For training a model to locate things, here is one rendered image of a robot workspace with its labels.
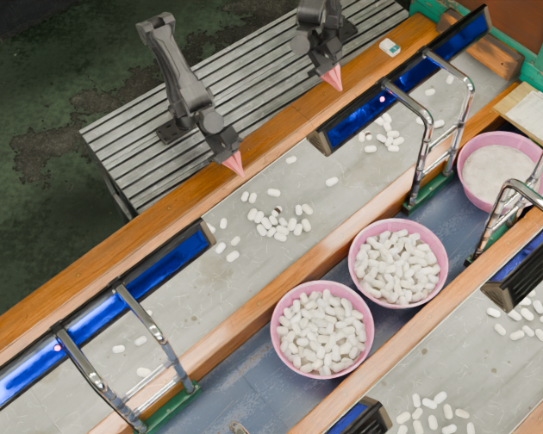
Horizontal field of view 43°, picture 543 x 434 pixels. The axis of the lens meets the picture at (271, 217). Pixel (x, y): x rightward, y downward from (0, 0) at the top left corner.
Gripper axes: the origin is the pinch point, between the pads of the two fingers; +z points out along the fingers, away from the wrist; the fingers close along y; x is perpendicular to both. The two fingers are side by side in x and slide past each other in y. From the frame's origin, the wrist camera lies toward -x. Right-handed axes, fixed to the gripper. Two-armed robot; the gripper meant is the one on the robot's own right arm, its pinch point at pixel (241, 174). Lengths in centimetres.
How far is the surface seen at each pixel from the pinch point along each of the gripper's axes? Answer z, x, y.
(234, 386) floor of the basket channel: 41, -16, -39
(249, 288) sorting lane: 24.5, -10.4, -19.4
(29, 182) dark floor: -30, 132, -41
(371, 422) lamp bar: 41, -71, -28
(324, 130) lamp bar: -2.8, -35.5, 12.5
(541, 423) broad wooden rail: 80, -60, 9
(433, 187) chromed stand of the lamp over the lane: 35, -16, 42
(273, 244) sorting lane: 20.1, -6.8, -5.7
